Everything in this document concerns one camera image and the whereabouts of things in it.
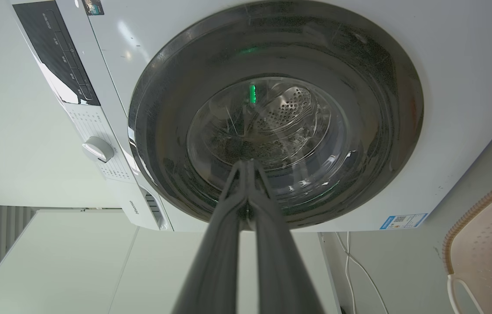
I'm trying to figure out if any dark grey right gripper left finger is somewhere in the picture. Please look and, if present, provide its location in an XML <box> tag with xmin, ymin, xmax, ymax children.
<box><xmin>171</xmin><ymin>160</ymin><xmax>249</xmax><ymax>314</ymax></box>

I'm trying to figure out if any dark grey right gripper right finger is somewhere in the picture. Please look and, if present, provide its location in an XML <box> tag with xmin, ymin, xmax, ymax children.
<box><xmin>246</xmin><ymin>159</ymin><xmax>326</xmax><ymax>314</ymax></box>

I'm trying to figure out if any beige plastic laundry basket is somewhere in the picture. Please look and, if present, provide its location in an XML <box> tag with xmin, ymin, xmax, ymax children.
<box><xmin>442</xmin><ymin>169</ymin><xmax>492</xmax><ymax>314</ymax></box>

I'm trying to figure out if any white cabinet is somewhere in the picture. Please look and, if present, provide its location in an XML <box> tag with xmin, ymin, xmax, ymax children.
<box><xmin>0</xmin><ymin>209</ymin><xmax>342</xmax><ymax>314</ymax></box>

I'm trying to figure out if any blue energy label sticker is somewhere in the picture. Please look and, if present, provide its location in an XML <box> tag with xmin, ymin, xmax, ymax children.
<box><xmin>379</xmin><ymin>213</ymin><xmax>428</xmax><ymax>230</ymax></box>

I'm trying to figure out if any round dark washing machine door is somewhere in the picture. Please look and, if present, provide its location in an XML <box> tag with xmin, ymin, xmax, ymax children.
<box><xmin>128</xmin><ymin>1</ymin><xmax>424</xmax><ymax>229</ymax></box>

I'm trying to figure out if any white washing machine dial knob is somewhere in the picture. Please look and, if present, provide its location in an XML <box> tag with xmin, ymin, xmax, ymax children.
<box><xmin>82</xmin><ymin>137</ymin><xmax>115</xmax><ymax>163</ymax></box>

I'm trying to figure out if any white front-load washing machine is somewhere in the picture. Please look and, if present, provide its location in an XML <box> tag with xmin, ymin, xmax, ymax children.
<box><xmin>10</xmin><ymin>0</ymin><xmax>492</xmax><ymax>232</ymax></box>

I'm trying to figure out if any white power cable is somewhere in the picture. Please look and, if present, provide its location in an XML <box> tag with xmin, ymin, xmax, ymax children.
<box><xmin>335</xmin><ymin>232</ymin><xmax>390</xmax><ymax>314</ymax></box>

